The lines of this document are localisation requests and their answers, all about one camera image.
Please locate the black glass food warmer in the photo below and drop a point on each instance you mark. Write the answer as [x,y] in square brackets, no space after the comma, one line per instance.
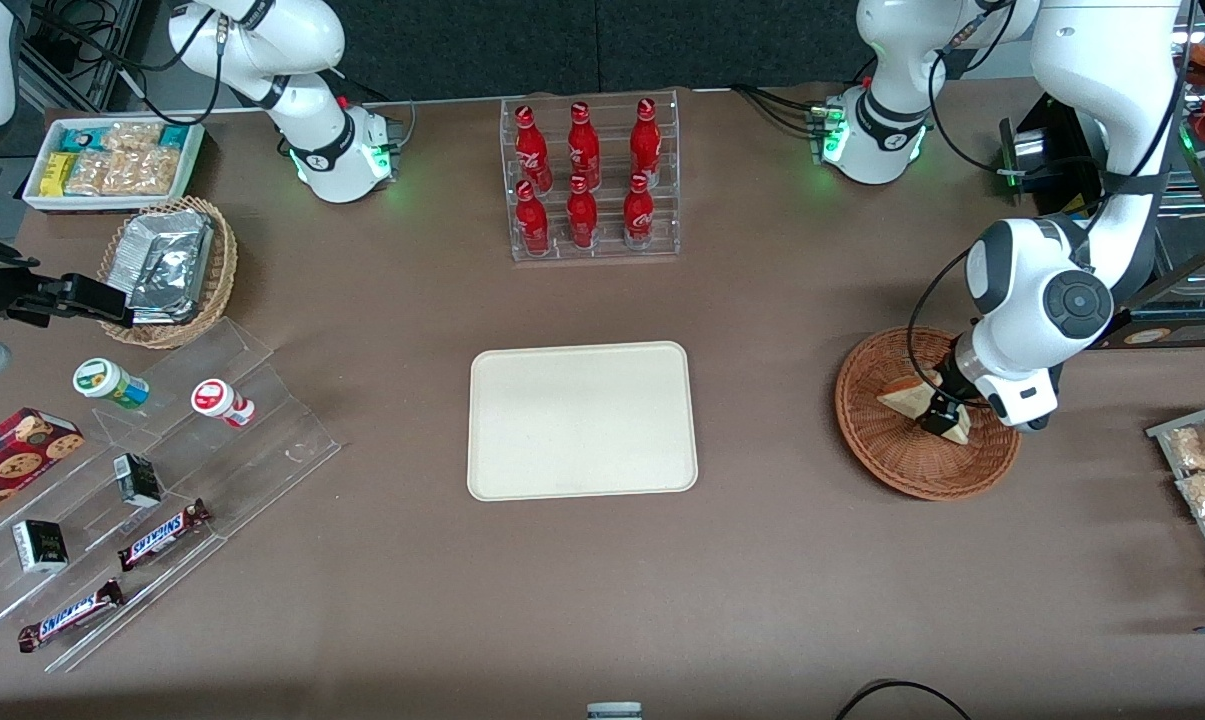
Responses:
[1192,300]

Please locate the small grey object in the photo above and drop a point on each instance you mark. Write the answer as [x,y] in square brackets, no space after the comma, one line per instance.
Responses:
[614,711]

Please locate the white snack tray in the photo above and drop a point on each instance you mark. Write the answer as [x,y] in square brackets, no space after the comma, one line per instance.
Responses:
[37,200]

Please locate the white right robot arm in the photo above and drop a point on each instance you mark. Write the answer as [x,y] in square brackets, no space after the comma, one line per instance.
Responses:
[302,50]

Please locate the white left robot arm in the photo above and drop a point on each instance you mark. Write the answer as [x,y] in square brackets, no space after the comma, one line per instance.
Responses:
[1062,60]

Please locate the green lid cup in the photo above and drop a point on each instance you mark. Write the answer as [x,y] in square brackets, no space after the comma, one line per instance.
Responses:
[97,377]

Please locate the triangle sandwich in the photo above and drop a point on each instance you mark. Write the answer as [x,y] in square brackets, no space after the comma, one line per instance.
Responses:
[902,392]

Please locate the clear peanut bag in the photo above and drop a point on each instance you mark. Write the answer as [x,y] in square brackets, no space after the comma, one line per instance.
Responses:
[89,173]
[142,172]
[132,137]

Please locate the brown wicker basket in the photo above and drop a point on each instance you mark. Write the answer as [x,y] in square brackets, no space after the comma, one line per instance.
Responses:
[887,460]

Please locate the snickers bar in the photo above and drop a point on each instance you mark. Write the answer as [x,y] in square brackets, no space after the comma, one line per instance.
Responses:
[70,616]
[162,535]

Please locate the clear acrylic tiered stand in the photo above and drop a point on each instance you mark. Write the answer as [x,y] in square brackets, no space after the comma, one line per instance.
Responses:
[262,440]

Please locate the red lid cup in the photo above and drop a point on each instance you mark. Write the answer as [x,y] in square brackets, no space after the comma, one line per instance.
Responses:
[210,397]

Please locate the silver foil packet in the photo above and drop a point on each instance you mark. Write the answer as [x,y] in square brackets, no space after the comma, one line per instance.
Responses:
[167,260]

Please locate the grey metal snack tray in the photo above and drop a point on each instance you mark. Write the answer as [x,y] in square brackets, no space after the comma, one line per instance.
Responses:
[1162,432]

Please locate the cream plastic tray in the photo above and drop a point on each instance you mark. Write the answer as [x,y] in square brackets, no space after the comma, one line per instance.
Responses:
[582,420]

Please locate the small black carton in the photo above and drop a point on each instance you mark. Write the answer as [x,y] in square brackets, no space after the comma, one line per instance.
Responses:
[40,546]
[138,480]

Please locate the red plaid cookie box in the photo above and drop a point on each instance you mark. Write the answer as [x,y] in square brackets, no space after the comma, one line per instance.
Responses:
[12,465]

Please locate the clear acrylic bottle rack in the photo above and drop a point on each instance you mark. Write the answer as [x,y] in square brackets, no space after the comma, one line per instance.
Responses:
[607,215]

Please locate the yellow snack packet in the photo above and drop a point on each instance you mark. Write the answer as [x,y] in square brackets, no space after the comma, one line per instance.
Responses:
[57,175]

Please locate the red cola bottle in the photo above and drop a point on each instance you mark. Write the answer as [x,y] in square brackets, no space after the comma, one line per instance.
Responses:
[584,150]
[532,225]
[639,215]
[532,150]
[582,220]
[646,145]

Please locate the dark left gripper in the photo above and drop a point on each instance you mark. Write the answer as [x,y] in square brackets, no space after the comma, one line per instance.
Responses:
[952,384]

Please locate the light wicker basket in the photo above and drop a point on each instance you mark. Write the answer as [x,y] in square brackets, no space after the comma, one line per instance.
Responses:
[220,270]

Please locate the teal snack packet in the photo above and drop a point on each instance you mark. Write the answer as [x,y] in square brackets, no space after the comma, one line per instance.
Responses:
[174,136]
[82,139]

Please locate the black equipment rack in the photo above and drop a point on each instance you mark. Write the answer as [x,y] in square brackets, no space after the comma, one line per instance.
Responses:
[82,50]

